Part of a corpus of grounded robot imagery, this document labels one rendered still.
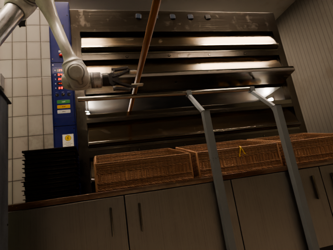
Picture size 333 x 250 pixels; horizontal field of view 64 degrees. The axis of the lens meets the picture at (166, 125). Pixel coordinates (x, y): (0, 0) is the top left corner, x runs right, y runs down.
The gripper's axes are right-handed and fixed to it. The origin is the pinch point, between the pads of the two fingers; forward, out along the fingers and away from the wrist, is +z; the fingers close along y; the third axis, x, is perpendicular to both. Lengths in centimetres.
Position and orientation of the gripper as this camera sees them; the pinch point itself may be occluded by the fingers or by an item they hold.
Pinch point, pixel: (137, 78)
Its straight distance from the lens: 157.3
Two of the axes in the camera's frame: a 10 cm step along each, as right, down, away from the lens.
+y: 1.5, 9.6, -2.5
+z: 9.7, -0.9, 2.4
